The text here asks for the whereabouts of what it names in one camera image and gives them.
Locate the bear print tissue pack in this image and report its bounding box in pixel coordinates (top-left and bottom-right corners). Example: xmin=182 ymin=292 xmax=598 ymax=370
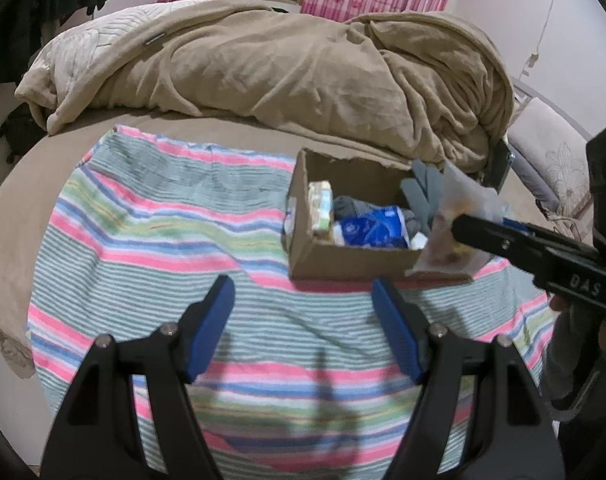
xmin=307 ymin=180 xmax=333 ymax=234

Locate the beige embroidered pillow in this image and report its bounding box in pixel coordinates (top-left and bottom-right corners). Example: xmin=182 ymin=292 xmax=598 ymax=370
xmin=507 ymin=98 xmax=590 ymax=218

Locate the grey dotted knit glove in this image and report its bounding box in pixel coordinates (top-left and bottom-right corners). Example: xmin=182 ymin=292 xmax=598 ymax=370
xmin=333 ymin=195 xmax=377 ymax=221

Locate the clear plastic bag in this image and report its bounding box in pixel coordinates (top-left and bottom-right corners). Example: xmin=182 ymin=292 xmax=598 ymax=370
xmin=405 ymin=162 xmax=508 ymax=280

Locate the cardboard box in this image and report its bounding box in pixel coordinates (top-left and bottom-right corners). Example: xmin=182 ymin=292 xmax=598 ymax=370
xmin=282 ymin=146 xmax=476 ymax=283

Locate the right gloved hand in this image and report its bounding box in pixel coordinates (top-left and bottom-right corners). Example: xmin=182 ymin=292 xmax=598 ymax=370
xmin=540 ymin=295 xmax=606 ymax=422

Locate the striped towel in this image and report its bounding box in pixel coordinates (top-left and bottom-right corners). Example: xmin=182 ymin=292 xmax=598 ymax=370
xmin=26 ymin=123 xmax=557 ymax=480

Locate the beige blanket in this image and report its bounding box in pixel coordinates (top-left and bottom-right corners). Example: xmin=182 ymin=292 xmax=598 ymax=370
xmin=16 ymin=0 xmax=514 ymax=172

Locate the blue tissue pack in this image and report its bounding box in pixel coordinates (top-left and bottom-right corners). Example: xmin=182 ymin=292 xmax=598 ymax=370
xmin=332 ymin=206 xmax=409 ymax=249

